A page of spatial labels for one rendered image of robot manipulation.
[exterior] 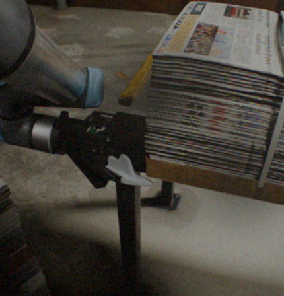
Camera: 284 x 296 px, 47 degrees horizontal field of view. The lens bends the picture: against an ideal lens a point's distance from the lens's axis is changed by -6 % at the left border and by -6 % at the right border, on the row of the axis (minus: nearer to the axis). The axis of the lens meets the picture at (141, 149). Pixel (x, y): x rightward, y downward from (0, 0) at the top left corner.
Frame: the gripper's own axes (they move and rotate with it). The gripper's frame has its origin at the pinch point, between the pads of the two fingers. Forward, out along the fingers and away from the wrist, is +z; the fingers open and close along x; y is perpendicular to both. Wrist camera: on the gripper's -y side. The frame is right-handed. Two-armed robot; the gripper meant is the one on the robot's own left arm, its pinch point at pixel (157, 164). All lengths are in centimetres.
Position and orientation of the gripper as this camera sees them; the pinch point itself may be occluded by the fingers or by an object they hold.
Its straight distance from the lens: 64.6
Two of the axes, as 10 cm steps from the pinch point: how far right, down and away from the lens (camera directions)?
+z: 9.5, 1.9, -2.3
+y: 0.0, -7.6, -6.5
